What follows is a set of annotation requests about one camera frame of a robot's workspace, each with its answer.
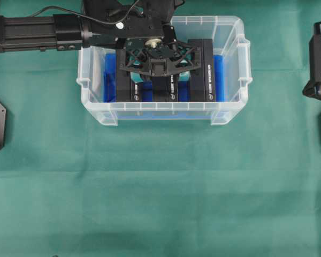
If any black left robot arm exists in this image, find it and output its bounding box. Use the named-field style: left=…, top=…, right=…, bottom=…
left=0, top=1, right=202, bottom=78

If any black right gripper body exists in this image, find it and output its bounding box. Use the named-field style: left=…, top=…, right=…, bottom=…
left=302, top=22, right=321, bottom=101

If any clear plastic storage bin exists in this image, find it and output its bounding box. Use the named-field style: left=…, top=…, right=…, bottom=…
left=77, top=16, right=253, bottom=123

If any black realsense box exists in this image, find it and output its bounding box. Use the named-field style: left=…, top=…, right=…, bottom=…
left=151, top=75, right=179, bottom=102
left=116, top=50, right=142, bottom=102
left=188, top=39, right=216, bottom=102

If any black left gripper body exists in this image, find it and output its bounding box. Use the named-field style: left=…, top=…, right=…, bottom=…
left=81, top=1, right=177, bottom=58

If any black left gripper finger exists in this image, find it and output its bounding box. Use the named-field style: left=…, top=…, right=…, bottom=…
left=118, top=39, right=151, bottom=82
left=165, top=40, right=203, bottom=81

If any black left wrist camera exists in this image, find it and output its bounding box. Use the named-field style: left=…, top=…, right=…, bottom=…
left=150, top=58, right=169, bottom=77

